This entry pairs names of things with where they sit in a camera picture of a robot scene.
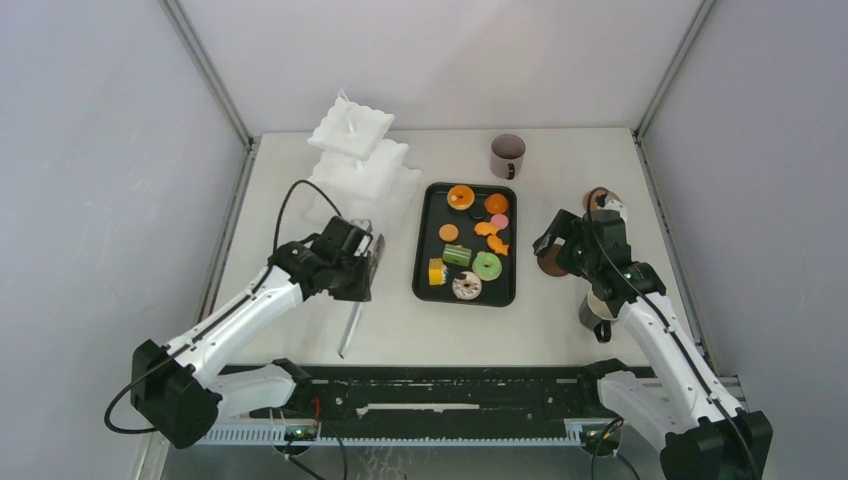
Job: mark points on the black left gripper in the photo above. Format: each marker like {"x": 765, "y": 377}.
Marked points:
{"x": 361, "y": 291}

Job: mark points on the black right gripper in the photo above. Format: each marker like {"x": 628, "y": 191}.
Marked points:
{"x": 558, "y": 228}

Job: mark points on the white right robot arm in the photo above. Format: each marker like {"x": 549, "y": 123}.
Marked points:
{"x": 700, "y": 430}

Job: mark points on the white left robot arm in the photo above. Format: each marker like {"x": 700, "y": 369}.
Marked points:
{"x": 180, "y": 387}

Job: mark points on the brown round coaster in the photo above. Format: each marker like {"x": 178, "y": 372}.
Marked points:
{"x": 548, "y": 262}

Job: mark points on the pink macaron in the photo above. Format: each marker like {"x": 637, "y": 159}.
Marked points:
{"x": 501, "y": 221}

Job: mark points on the orange fish pastry lower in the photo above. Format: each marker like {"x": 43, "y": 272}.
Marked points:
{"x": 497, "y": 245}

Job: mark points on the orange fish pastry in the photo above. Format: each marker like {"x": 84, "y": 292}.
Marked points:
{"x": 486, "y": 229}
{"x": 497, "y": 245}

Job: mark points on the orange fish pastry upper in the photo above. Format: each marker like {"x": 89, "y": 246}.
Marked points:
{"x": 486, "y": 229}

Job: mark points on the white three-tier dessert stand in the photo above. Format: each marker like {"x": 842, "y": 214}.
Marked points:
{"x": 360, "y": 168}

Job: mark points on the green frosted donut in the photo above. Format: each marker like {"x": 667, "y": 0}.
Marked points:
{"x": 487, "y": 266}

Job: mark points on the black sandwich cookie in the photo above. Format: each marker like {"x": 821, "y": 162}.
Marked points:
{"x": 477, "y": 213}

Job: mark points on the dark purple mug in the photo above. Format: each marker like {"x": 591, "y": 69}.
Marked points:
{"x": 507, "y": 154}

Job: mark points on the grey mug white inside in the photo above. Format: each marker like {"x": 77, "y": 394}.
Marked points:
{"x": 595, "y": 315}

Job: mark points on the black serving tray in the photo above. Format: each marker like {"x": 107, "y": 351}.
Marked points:
{"x": 435, "y": 213}

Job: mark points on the yellow cake slice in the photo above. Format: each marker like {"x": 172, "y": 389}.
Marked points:
{"x": 437, "y": 272}

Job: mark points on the orange glazed donut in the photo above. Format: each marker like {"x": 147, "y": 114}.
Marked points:
{"x": 460, "y": 197}

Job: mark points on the small orange cookie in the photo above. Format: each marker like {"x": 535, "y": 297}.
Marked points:
{"x": 448, "y": 233}

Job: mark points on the green layered cake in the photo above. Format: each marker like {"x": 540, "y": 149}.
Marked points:
{"x": 457, "y": 255}

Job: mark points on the white chocolate drizzle donut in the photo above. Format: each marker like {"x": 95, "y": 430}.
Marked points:
{"x": 466, "y": 286}

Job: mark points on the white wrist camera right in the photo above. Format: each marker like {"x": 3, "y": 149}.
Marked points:
{"x": 617, "y": 206}

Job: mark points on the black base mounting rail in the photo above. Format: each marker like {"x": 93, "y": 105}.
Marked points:
{"x": 523, "y": 405}

